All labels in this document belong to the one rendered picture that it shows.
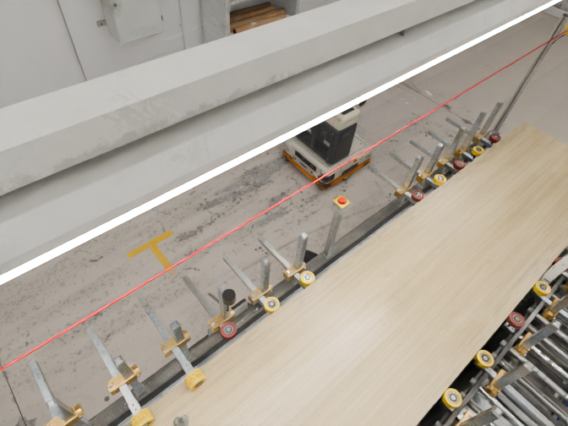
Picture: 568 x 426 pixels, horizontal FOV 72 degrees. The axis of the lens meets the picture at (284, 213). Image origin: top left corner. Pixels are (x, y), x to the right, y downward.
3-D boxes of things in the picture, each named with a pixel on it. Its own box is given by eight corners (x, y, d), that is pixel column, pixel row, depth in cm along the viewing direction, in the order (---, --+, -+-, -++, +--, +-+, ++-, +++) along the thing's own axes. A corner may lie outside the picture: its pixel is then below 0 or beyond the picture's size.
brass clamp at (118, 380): (107, 385, 167) (104, 381, 163) (136, 365, 173) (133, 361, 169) (113, 397, 164) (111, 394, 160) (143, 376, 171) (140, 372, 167)
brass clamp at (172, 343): (160, 348, 179) (157, 345, 175) (185, 330, 185) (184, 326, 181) (166, 359, 176) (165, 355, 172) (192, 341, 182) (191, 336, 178)
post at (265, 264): (258, 304, 224) (260, 259, 187) (263, 301, 226) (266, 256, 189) (262, 308, 223) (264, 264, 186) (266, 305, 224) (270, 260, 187)
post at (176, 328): (182, 361, 203) (168, 324, 166) (188, 357, 205) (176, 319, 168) (186, 367, 201) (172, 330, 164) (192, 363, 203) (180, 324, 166)
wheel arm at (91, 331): (87, 332, 180) (84, 329, 177) (95, 327, 182) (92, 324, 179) (139, 424, 158) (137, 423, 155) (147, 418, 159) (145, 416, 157)
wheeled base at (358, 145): (323, 193, 369) (327, 174, 350) (281, 155, 397) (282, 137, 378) (370, 164, 399) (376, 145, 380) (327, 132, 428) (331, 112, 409)
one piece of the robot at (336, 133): (328, 177, 364) (346, 101, 300) (290, 145, 388) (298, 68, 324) (352, 162, 379) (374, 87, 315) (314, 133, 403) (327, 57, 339)
